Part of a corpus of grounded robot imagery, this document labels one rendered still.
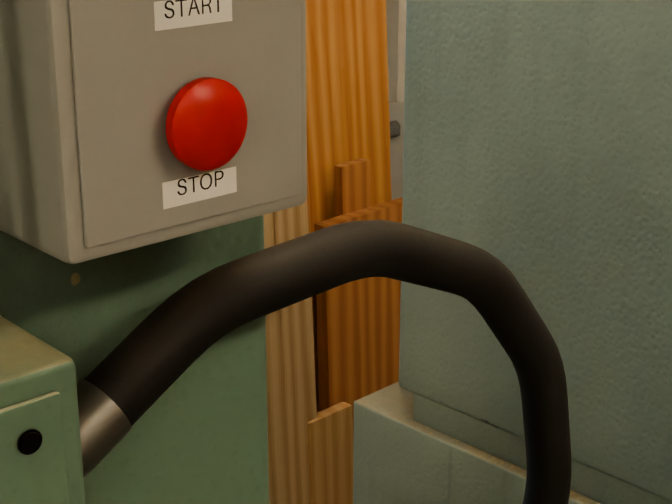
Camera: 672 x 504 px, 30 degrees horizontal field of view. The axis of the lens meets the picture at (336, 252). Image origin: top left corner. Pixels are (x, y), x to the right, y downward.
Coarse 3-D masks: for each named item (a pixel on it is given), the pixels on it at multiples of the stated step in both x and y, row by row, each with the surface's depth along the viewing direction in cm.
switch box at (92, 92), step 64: (0, 0) 39; (64, 0) 37; (128, 0) 38; (256, 0) 41; (0, 64) 40; (64, 64) 37; (128, 64) 39; (192, 64) 40; (256, 64) 42; (0, 128) 41; (64, 128) 38; (128, 128) 39; (256, 128) 43; (0, 192) 42; (64, 192) 38; (128, 192) 40; (256, 192) 43; (64, 256) 39
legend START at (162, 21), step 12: (168, 0) 39; (180, 0) 39; (192, 0) 40; (204, 0) 40; (216, 0) 40; (228, 0) 40; (156, 12) 39; (168, 12) 39; (180, 12) 39; (192, 12) 40; (204, 12) 40; (216, 12) 40; (228, 12) 41; (156, 24) 39; (168, 24) 39; (180, 24) 39; (192, 24) 40; (204, 24) 40
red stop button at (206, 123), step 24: (192, 96) 39; (216, 96) 40; (240, 96) 41; (168, 120) 40; (192, 120) 40; (216, 120) 40; (240, 120) 41; (168, 144) 40; (192, 144) 40; (216, 144) 40; (240, 144) 41; (216, 168) 41
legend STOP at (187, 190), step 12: (228, 168) 42; (180, 180) 41; (192, 180) 41; (204, 180) 42; (216, 180) 42; (228, 180) 42; (168, 192) 41; (180, 192) 41; (192, 192) 41; (204, 192) 42; (216, 192) 42; (228, 192) 42; (168, 204) 41; (180, 204) 41
